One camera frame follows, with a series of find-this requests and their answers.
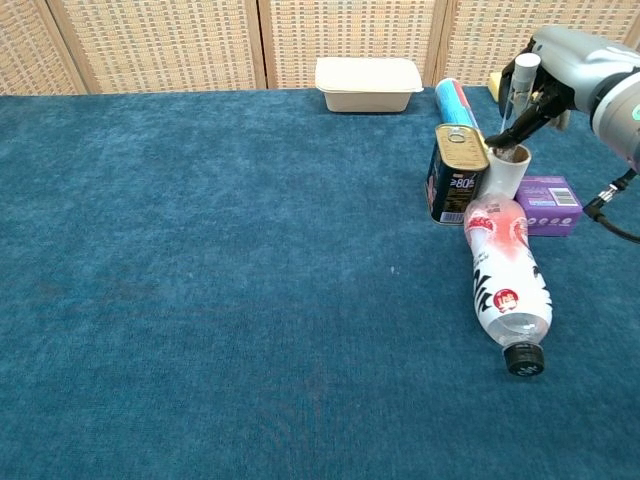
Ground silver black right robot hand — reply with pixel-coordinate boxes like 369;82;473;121
483;24;627;150

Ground glass test tube white cap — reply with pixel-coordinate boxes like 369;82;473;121
499;53;542;136

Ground white paper roll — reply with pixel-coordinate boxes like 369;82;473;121
479;144;530;201

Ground blue cling wrap roll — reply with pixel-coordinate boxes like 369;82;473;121
433;77;489;146

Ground gold lidded luncheon meat can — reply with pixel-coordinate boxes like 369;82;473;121
424;123;492;227

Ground small purple box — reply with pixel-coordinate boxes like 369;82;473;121
514;174;585;237

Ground beige lidded food container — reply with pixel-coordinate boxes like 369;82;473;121
314;56;425;114

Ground white red plastic bottle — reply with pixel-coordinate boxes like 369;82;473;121
463;193;555;377

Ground bamboo folding screen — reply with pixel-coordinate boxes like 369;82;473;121
0;0;640;97

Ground blue table cloth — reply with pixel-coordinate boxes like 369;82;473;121
0;84;640;480

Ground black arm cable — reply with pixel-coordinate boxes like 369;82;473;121
584;168;640;242

